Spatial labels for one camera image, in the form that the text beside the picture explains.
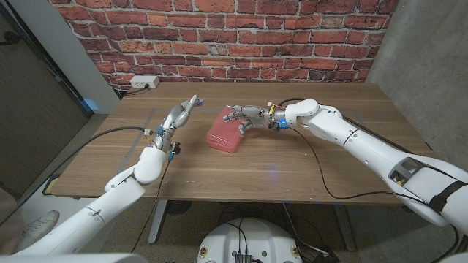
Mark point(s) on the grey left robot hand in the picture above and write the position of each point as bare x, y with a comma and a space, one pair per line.
177, 118

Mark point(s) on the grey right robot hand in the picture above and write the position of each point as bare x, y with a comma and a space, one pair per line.
254, 115

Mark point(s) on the pink translucent pencil case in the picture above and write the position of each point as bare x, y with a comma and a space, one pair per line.
223, 137

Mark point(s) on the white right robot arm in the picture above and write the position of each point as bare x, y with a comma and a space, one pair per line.
365, 146

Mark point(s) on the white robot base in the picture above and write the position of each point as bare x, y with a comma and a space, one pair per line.
252, 237

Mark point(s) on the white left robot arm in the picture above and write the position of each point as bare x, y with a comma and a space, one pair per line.
91, 212

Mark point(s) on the white power strip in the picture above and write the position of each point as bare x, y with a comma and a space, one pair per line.
144, 81

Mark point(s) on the brick print backdrop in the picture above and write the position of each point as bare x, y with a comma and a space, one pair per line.
237, 36

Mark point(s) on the grey table leg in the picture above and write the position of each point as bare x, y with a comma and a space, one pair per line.
343, 226
158, 223

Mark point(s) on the dark partition panel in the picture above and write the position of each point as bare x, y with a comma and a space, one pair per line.
36, 109

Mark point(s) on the white shoe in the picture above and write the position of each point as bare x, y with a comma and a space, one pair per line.
40, 226

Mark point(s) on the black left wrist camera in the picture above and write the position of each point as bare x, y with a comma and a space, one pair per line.
175, 148

